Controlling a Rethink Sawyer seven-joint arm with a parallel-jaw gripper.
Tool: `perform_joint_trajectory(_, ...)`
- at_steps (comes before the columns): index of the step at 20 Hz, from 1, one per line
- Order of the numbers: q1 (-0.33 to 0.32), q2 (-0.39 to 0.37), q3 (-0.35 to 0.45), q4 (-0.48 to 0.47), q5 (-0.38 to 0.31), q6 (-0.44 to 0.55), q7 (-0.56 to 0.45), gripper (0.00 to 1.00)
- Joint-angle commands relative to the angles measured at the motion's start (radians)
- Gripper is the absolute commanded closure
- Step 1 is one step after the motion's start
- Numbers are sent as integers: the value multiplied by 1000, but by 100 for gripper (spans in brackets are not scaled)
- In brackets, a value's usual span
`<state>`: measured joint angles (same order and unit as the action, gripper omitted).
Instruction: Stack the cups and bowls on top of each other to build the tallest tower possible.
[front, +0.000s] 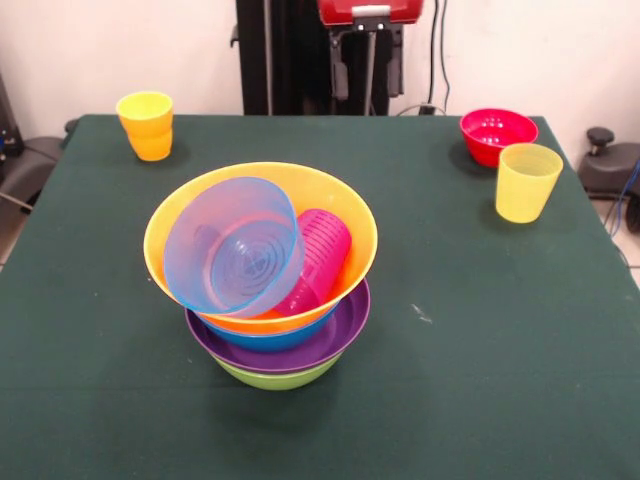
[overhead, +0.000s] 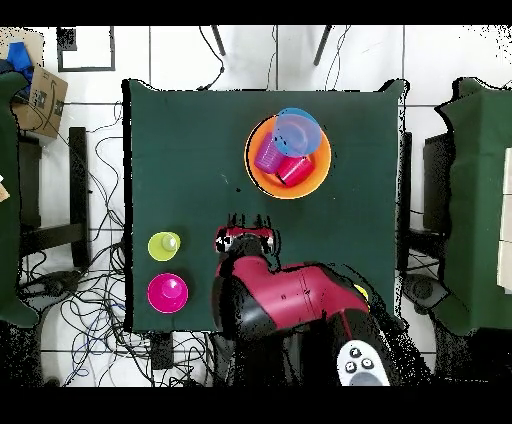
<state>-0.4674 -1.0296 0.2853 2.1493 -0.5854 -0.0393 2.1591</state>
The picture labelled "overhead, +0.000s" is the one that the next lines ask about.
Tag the small tan cardboard piece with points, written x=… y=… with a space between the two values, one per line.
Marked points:
x=3 y=194

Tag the black metal stand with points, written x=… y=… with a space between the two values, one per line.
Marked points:
x=78 y=180

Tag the pale yellow translucent cup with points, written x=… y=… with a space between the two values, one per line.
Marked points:
x=160 y=248

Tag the black power strip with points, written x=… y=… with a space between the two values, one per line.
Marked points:
x=162 y=352

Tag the black square floor frame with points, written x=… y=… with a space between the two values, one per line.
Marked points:
x=86 y=69

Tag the purple cup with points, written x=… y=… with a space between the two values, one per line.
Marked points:
x=268 y=158

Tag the orange yellow cup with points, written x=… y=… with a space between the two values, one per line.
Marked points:
x=362 y=291

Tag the flat cardboard sheet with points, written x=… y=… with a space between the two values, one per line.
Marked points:
x=34 y=40

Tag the green covered side table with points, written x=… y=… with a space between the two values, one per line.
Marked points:
x=476 y=180
x=8 y=240

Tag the small red bowl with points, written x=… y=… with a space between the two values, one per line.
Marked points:
x=168 y=294

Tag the white boxes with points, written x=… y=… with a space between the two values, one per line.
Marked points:
x=506 y=224

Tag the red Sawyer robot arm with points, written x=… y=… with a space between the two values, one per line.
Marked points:
x=296 y=296

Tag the dark green tablecloth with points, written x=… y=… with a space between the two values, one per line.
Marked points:
x=180 y=160

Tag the black floor device with knob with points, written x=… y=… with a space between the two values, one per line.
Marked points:
x=52 y=286

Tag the dark grey floor device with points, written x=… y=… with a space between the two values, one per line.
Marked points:
x=426 y=290

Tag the blue bag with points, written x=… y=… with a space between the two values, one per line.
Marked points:
x=18 y=54

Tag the cardboard box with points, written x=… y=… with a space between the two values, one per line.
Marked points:
x=48 y=100

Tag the large orange bowl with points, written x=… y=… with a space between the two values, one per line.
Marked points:
x=260 y=184

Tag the red cup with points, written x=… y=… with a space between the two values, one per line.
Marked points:
x=296 y=172

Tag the small blue bowl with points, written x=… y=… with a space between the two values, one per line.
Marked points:
x=298 y=134

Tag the black tripod leg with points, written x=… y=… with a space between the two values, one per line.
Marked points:
x=322 y=46
x=218 y=40

